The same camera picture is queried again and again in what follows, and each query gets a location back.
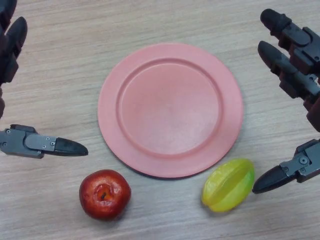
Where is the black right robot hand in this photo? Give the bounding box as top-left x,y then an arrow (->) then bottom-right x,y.
251,8 -> 320,194

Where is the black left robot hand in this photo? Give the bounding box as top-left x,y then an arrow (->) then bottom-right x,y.
0,0 -> 89,160

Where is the pink round plate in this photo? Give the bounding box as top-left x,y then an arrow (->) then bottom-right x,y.
97,42 -> 245,179

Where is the red apple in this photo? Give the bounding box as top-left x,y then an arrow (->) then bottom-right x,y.
79,169 -> 132,221

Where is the yellow-green starfruit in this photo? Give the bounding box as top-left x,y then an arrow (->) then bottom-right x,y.
201,157 -> 256,213

